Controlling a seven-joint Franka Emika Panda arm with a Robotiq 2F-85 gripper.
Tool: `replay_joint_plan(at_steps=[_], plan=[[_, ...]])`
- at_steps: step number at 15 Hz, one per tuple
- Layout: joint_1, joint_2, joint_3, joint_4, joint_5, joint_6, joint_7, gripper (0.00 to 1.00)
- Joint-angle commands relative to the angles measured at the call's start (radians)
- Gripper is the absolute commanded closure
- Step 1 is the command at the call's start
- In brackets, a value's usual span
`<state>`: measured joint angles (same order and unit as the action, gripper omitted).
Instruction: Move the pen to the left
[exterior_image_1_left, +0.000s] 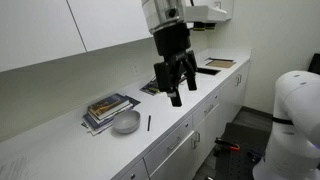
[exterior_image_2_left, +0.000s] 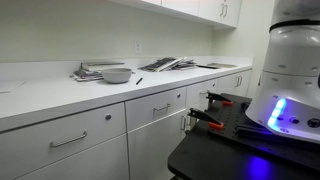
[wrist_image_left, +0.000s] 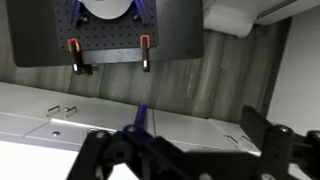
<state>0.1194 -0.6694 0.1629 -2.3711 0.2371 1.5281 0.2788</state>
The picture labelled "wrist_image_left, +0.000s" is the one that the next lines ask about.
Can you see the blue pen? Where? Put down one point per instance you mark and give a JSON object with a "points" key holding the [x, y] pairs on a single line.
{"points": [[137, 131]]}

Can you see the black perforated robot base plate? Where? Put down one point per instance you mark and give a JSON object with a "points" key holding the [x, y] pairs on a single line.
{"points": [[40, 29]]}

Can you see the left orange black clamp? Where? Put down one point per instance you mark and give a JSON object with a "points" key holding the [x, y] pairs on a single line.
{"points": [[78, 67]]}

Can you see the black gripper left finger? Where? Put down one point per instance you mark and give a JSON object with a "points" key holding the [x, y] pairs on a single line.
{"points": [[146, 156]]}

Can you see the white lower cabinet unit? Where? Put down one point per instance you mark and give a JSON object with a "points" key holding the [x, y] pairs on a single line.
{"points": [[59, 120]]}

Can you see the white upper wall cabinets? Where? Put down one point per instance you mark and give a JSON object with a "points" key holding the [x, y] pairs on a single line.
{"points": [[237, 17]]}

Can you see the right orange black clamp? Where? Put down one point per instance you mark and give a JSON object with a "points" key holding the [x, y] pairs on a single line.
{"points": [[145, 45]]}

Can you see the orange black clamp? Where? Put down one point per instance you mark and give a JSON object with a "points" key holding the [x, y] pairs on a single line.
{"points": [[145, 45], [78, 67]]}

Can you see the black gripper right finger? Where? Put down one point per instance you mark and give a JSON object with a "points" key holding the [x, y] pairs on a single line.
{"points": [[279, 145]]}

